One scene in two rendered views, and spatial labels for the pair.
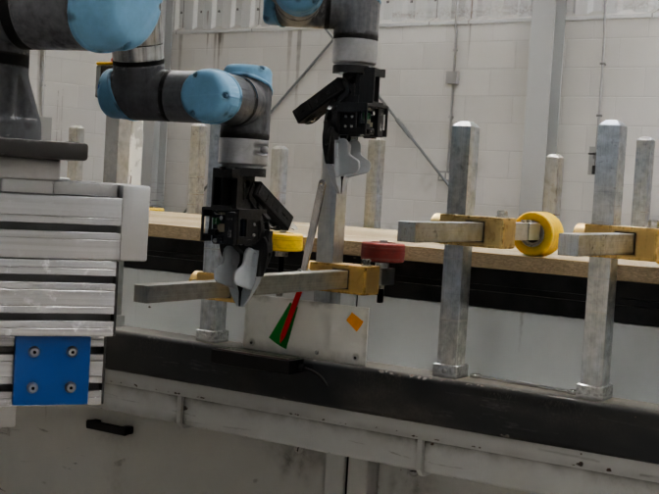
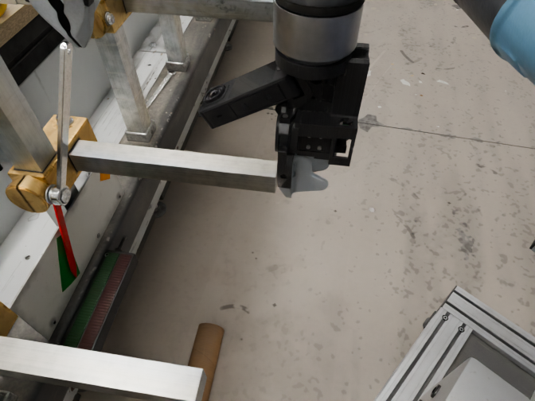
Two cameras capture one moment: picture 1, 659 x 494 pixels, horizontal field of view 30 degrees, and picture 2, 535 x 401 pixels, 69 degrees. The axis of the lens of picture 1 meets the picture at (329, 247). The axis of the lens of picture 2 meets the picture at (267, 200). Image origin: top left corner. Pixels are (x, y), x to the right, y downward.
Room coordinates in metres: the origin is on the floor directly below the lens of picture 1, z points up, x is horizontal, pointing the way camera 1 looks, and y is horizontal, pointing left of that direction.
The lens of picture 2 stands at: (2.04, 0.43, 1.21)
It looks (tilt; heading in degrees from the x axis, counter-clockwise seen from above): 50 degrees down; 247
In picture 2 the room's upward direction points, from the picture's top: straight up
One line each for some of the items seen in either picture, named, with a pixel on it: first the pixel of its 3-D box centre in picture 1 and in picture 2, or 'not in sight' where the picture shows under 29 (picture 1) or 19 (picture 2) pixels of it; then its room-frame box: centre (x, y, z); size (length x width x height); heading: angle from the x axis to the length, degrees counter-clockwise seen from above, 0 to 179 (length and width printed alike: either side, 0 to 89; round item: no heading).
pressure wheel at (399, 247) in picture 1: (381, 271); not in sight; (2.25, -0.10, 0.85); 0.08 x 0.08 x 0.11
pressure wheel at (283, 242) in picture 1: (280, 259); not in sight; (2.41, 0.09, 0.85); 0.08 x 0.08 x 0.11
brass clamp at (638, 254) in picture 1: (619, 241); not in sight; (1.89, -0.44, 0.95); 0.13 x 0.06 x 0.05; 58
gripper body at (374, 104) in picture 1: (355, 103); not in sight; (2.06, -0.03, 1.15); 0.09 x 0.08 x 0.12; 58
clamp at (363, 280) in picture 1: (339, 276); (52, 161); (2.16, -0.02, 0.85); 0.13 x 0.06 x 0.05; 58
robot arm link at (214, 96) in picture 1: (208, 97); not in sight; (1.78, 0.19, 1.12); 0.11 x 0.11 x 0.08; 71
